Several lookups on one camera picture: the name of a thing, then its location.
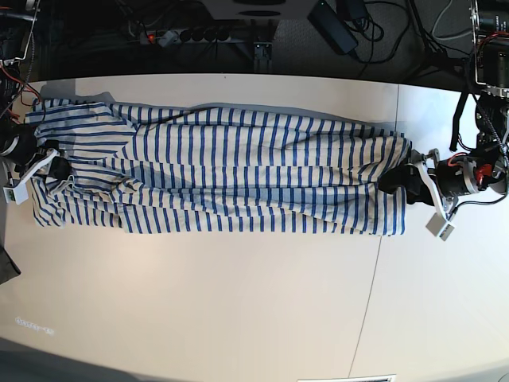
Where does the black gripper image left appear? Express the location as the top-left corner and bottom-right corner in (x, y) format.
(1, 123), (72, 181)

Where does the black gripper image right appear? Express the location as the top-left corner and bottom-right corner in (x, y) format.
(377, 154), (506, 206)

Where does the blue white striped T-shirt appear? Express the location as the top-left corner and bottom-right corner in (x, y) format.
(25, 99), (411, 236)

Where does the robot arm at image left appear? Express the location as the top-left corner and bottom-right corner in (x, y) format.
(1, 1), (71, 181)

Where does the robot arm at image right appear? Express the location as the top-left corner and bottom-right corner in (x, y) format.
(379, 1), (508, 207)

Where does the dark object at left edge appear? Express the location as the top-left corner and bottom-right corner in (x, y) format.
(0, 247), (21, 284)

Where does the black tripod stand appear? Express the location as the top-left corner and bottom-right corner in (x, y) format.
(402, 1), (472, 91)

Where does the black power strip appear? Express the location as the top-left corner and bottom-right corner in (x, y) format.
(138, 27), (234, 47)

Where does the black power adapter brick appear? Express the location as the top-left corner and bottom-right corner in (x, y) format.
(308, 1), (358, 55)

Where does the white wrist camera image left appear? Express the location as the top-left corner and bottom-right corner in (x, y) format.
(2, 149), (60, 205)

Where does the grey cable on floor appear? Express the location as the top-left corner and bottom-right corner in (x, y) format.
(431, 0), (474, 41)

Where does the black table clamp mount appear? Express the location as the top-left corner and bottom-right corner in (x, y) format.
(254, 43), (272, 74)

